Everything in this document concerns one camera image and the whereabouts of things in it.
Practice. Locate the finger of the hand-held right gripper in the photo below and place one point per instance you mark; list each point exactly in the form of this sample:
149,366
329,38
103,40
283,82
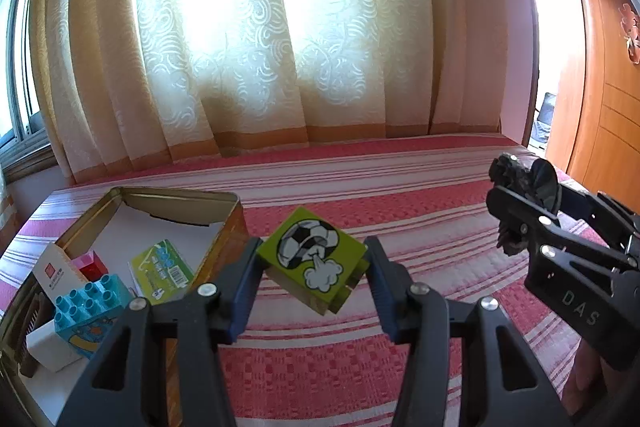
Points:
530,222
610,217

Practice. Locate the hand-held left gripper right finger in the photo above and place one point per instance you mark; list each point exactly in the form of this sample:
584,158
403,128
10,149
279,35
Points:
385,292

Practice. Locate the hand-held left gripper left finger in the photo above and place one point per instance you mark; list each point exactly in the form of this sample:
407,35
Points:
245,292

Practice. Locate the gold rectangular tin box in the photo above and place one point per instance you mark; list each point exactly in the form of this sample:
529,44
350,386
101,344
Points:
227,232

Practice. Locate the green cube toy block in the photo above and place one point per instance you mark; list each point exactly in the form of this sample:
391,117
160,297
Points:
310,257

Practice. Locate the red building block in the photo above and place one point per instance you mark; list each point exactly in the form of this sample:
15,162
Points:
92,267

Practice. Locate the blue studded building block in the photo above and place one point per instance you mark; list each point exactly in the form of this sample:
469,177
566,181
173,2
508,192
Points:
90,312

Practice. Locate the white box with red label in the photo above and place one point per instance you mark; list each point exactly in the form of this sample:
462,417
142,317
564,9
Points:
57,274

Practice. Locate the white power adapter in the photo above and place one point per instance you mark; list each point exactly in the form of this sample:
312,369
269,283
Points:
50,347

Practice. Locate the person's right hand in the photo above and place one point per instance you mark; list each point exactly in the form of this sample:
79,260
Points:
590,377

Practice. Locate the red striped bedspread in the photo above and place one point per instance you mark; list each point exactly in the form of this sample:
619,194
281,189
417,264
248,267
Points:
425,207

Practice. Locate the orange wooden door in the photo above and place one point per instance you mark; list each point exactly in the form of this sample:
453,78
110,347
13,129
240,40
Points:
600,107

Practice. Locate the red flower door decoration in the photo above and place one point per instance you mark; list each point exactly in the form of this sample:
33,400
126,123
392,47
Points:
630,32

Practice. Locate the patterned cream orange curtain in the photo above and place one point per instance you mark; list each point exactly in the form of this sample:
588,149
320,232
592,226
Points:
250,32

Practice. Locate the sliding window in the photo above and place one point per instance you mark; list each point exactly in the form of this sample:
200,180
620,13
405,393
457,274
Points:
20,82

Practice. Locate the dark brown door frame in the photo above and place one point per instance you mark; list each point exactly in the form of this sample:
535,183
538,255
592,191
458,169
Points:
530,32

